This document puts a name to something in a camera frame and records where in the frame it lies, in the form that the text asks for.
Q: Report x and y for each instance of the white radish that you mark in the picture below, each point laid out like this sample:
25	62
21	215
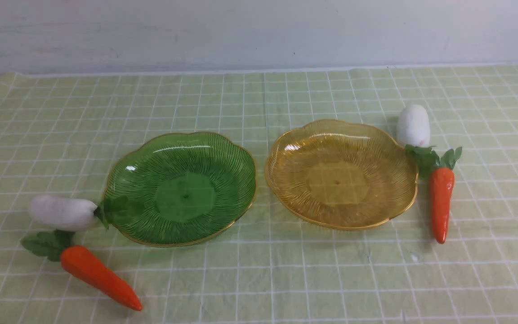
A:
61	213
413	133

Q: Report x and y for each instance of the orange carrot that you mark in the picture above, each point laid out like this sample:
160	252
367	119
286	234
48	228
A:
441	186
81	263

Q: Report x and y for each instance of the amber plastic plate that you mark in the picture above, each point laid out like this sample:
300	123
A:
342	175

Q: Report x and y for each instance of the green plastic plate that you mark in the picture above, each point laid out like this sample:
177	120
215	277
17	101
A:
178	189

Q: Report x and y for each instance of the green checkered tablecloth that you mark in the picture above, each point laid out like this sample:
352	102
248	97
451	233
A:
62	135

